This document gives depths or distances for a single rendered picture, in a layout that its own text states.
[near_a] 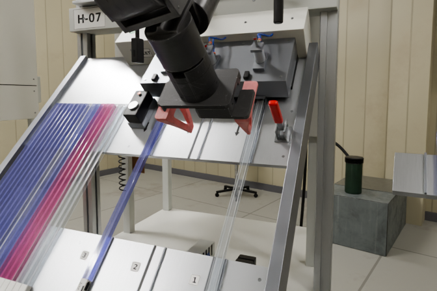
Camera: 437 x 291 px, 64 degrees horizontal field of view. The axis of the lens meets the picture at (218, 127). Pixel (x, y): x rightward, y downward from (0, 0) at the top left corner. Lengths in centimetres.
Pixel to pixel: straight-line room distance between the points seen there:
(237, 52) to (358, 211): 213
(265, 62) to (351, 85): 302
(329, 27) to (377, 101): 281
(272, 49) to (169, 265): 47
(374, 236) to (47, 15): 416
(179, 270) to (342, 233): 233
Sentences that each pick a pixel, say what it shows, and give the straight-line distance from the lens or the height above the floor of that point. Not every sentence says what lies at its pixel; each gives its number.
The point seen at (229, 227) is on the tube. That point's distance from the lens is 59.
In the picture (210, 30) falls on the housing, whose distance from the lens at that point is 85.
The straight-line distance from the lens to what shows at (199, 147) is 71.
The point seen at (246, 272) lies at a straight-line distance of 57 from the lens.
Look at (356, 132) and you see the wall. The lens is 373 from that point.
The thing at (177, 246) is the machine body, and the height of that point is 62.
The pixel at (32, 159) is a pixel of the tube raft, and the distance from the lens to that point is 93.
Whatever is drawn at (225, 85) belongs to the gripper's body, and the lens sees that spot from 46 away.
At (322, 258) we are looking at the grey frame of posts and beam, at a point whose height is 71.
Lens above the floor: 111
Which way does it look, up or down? 5 degrees down
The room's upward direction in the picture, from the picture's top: straight up
